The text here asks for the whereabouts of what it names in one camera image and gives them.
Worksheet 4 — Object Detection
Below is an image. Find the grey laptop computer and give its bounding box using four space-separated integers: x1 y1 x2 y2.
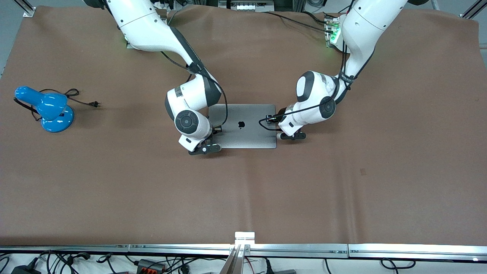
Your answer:
207 104 277 149

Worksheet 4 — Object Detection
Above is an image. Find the brown table cover mat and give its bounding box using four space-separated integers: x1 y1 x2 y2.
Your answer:
0 5 487 247

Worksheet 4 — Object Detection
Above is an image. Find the grey power strip box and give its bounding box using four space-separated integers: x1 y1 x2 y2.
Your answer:
218 0 275 12

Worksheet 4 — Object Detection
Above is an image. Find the grey connector box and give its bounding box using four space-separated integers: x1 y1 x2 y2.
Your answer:
136 259 167 273

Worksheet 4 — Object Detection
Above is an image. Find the blue desk lamp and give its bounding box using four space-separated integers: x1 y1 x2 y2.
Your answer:
14 86 75 133

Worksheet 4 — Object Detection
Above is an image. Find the black power adapter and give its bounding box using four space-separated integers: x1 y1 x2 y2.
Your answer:
11 264 42 274

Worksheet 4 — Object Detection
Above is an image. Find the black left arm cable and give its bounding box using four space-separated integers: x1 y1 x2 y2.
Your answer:
258 38 376 132

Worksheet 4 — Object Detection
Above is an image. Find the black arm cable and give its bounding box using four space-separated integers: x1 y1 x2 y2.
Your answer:
160 49 229 128
258 38 376 132

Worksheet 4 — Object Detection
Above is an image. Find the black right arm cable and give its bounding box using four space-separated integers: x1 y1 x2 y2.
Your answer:
160 49 229 128

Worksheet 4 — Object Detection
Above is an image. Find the black base supply cable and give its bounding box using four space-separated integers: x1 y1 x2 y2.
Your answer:
263 11 336 34

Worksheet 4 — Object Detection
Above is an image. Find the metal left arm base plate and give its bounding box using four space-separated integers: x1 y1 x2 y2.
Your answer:
324 13 344 49

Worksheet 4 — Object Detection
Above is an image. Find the black lamp power cord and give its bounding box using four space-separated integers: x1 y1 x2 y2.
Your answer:
13 88 102 122

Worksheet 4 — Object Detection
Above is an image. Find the aluminium camera mount post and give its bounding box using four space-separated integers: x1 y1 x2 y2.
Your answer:
220 231 256 274

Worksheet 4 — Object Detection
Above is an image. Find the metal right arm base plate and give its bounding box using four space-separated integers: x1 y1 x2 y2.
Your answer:
125 15 168 50

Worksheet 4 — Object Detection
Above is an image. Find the aluminium table edge rail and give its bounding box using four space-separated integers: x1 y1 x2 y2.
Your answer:
0 244 487 261

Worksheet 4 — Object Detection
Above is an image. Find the black floor cable bundle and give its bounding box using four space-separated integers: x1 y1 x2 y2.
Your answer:
36 249 92 274

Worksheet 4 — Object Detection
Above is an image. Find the black floor cable loop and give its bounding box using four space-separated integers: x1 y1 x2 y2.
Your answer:
381 258 416 270

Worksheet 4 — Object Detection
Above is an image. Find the aluminium frame profile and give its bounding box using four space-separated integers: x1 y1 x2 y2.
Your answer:
15 0 37 18
460 0 487 19

